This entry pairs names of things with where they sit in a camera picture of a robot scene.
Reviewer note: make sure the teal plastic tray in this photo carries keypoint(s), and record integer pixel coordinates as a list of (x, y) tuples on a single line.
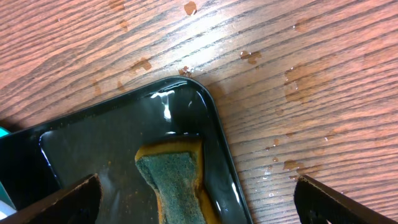
[(7, 206)]

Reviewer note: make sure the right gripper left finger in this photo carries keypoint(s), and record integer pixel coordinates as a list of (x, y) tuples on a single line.
[(78, 203)]

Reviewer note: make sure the yellow green sponge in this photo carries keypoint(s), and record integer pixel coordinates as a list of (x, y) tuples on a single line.
[(175, 171)]

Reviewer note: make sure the black plastic tray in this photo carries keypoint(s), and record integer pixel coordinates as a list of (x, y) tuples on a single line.
[(104, 139)]

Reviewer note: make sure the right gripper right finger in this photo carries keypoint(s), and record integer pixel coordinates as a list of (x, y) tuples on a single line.
[(318, 203)]

